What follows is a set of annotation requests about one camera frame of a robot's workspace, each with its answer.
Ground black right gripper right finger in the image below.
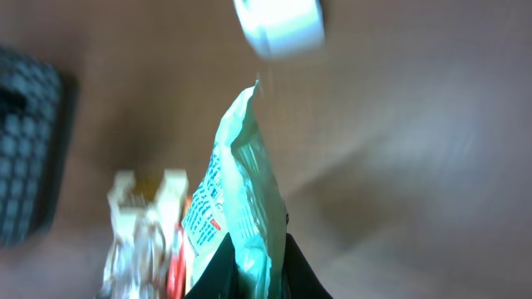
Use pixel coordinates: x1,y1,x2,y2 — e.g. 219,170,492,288
283,233,333,299

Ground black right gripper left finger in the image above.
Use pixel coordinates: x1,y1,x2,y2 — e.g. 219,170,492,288
185,233,239,299

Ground teal wet wipes packet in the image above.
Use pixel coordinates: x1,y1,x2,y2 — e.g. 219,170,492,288
182,85,287,298

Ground brown cookie snack bag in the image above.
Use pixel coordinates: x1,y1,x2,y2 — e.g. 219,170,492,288
95,169,189,299

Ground red snack stick packet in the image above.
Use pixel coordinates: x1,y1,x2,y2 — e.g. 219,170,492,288
166,224,186,299

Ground white barcode scanner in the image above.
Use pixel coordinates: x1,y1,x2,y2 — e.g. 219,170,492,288
234,0,325,60

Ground grey plastic mesh basket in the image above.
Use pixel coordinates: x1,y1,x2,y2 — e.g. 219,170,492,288
1,48,62,247

